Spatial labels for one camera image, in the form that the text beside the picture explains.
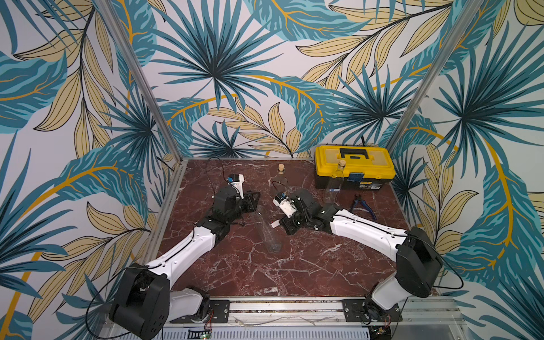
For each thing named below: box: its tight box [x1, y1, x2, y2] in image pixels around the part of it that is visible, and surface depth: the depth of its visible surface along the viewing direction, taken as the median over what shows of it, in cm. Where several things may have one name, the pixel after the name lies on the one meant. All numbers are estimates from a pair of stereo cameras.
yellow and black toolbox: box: [313, 144, 396, 191], surface depth 99 cm
